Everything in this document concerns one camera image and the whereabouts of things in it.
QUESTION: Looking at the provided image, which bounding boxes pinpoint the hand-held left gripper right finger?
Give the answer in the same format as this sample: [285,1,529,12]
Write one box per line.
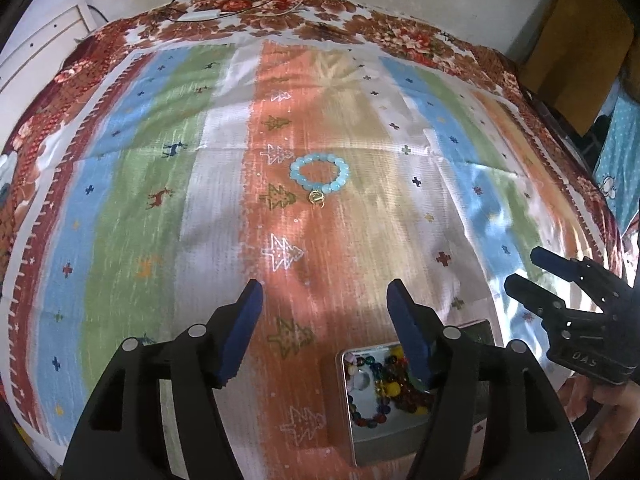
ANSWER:
[387,279,591,480]

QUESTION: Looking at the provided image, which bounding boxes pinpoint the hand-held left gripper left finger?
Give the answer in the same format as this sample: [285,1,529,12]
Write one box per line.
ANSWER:
[60,279,264,480]

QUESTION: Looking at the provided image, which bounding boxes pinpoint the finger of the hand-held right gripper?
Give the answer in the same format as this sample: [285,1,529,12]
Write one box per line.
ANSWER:
[530,246,629,312]
[504,274,602,337]

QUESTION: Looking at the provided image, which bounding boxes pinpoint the multicoloured bead bracelets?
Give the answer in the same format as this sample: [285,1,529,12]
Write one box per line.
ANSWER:
[370,344,413,396]

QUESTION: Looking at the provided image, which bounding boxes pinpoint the white pearl bracelet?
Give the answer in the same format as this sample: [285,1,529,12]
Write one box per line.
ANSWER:
[345,355,373,392]

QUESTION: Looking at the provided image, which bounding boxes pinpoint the dark red bead bracelet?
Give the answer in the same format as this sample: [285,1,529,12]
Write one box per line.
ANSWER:
[390,380,435,416]

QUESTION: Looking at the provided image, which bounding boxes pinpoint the rainbow bead bracelet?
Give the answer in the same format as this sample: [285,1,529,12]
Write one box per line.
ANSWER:
[347,395,391,429]

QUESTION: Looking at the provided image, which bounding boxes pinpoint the silver tin box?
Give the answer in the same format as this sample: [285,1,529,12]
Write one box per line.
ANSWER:
[336,319,493,467]

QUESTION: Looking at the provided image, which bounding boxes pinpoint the light blue bead bracelet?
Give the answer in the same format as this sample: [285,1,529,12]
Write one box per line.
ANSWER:
[290,154,351,208]

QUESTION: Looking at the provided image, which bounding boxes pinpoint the person's right hand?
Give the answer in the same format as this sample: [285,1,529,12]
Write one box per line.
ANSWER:
[557,375,640,480]

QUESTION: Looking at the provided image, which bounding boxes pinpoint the striped pastel cloth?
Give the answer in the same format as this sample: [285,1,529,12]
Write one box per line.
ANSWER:
[0,40,626,480]

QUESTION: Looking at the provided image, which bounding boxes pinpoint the teal dotted cloth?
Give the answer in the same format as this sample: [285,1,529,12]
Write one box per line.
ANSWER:
[592,95,640,231]

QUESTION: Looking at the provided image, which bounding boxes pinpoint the floral red blanket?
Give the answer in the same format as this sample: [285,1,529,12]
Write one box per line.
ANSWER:
[0,0,626,411]

